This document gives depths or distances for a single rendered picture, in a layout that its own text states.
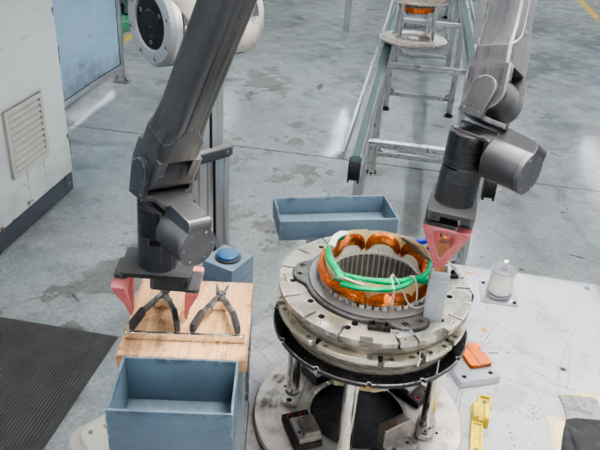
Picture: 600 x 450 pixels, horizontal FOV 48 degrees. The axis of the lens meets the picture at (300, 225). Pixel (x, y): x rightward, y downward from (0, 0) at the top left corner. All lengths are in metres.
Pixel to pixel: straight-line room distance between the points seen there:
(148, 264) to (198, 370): 0.17
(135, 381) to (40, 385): 1.58
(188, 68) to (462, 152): 0.37
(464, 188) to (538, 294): 0.88
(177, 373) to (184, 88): 0.43
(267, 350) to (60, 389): 1.24
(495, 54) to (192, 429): 0.64
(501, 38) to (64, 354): 2.13
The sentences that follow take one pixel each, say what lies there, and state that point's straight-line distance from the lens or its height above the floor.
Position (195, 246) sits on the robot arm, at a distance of 0.89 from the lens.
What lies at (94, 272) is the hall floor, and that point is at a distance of 3.17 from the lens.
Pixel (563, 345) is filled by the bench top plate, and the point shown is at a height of 0.78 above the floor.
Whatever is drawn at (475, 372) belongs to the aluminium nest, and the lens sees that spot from 1.46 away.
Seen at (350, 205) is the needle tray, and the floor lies 1.04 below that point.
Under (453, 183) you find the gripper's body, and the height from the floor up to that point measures 1.33.
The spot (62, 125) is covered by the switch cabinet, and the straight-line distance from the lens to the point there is 3.73.
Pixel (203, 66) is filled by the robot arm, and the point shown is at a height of 1.50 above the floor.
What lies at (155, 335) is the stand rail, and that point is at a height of 1.08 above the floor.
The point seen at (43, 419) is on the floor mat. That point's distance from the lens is 2.48.
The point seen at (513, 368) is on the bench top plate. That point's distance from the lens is 1.53.
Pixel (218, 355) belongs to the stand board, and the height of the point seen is 1.06.
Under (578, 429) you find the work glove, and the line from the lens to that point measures 1.42.
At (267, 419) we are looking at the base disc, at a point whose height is 0.80.
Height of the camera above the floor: 1.72
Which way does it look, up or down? 29 degrees down
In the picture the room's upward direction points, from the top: 4 degrees clockwise
